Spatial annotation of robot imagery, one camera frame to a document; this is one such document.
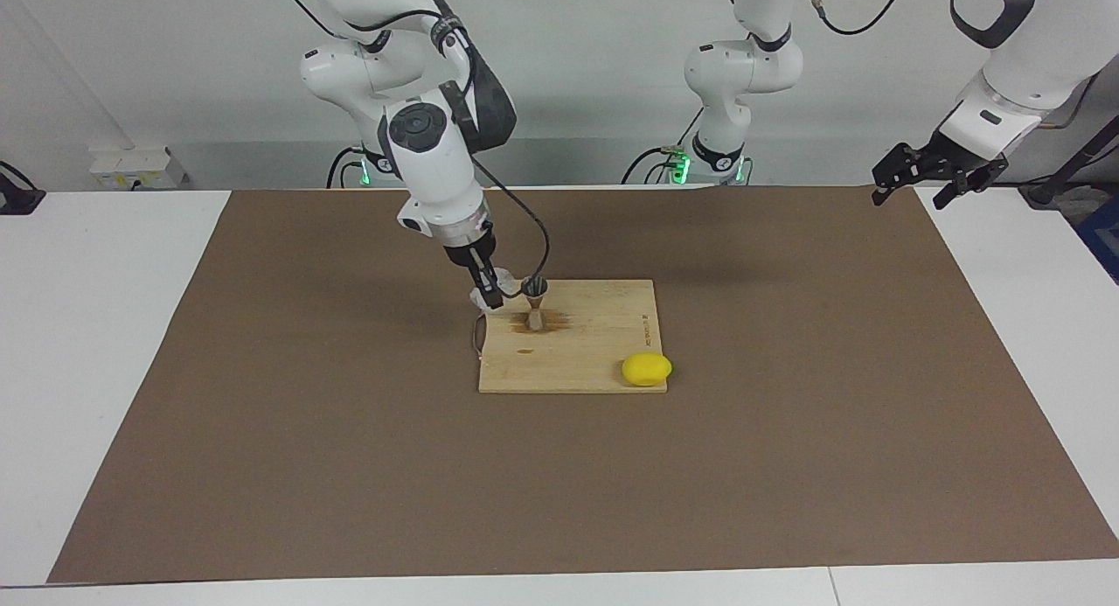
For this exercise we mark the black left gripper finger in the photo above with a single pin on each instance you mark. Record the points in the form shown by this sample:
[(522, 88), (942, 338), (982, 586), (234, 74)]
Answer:
[(966, 180), (900, 164)]

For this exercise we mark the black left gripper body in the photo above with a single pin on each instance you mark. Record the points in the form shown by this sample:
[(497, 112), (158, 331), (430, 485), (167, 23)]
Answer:
[(953, 156)]

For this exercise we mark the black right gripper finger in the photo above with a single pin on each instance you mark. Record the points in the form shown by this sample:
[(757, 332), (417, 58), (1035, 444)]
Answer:
[(507, 282), (489, 289)]

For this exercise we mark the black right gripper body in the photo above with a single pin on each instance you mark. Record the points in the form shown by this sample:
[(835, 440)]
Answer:
[(470, 256)]

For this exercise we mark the clear plastic cup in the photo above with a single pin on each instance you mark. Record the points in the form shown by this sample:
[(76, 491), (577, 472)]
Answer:
[(475, 298)]

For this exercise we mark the steel double jigger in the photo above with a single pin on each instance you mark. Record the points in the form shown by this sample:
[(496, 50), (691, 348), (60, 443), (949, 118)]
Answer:
[(534, 317)]

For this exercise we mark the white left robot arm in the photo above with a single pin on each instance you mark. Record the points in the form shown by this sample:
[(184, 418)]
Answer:
[(743, 64)]

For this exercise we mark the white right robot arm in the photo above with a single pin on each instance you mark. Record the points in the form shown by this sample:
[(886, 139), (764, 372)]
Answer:
[(428, 160)]

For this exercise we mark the wooden cutting board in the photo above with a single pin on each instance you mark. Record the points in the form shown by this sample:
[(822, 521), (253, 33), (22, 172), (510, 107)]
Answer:
[(568, 361)]

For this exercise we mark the black stand leg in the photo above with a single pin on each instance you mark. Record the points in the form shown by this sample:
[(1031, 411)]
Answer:
[(1080, 160)]

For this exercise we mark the blue crate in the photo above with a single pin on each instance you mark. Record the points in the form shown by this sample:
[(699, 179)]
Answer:
[(1103, 239)]

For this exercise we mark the yellow lemon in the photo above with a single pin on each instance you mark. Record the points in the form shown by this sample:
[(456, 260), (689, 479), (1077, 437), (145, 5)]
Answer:
[(647, 370)]

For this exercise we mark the brown table mat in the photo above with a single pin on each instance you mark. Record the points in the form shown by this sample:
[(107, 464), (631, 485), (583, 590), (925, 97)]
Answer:
[(350, 466)]

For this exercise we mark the white wall socket box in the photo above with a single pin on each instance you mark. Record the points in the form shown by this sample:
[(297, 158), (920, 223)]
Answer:
[(131, 164)]

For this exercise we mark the black clamp mount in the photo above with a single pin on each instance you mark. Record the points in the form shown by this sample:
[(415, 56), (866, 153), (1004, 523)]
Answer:
[(17, 199)]

